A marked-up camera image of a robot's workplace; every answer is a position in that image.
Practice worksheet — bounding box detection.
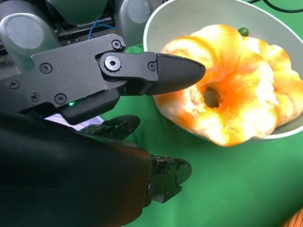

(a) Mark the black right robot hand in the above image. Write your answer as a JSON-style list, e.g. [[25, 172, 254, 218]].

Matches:
[[0, 33, 206, 227]]

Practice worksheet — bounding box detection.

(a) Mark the grey-green bowl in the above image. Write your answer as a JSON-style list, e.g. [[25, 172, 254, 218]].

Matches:
[[143, 0, 303, 140]]

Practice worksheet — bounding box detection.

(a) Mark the large orange-striped ring bread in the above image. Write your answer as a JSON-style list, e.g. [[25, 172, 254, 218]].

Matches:
[[153, 24, 281, 147]]

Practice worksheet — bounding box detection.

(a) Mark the small orange-striped ring bread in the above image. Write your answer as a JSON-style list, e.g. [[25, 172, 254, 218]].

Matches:
[[241, 35, 303, 130]]

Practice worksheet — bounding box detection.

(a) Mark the lilac plate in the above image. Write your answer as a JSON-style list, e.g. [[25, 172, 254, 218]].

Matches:
[[45, 113, 105, 132]]

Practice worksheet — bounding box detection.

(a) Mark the orange wicker basket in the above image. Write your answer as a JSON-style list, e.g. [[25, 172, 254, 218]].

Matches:
[[280, 208, 303, 227]]

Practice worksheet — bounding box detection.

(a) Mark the grey robot torso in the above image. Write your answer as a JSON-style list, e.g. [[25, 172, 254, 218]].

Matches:
[[0, 0, 166, 79]]

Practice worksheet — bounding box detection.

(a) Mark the green tablecloth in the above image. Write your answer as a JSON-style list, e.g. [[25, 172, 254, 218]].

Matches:
[[98, 0, 303, 227]]

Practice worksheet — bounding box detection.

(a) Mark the blue cable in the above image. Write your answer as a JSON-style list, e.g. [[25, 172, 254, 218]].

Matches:
[[89, 18, 116, 41]]

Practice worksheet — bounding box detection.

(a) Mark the black cable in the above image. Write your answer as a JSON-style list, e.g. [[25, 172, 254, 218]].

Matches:
[[247, 0, 303, 13]]

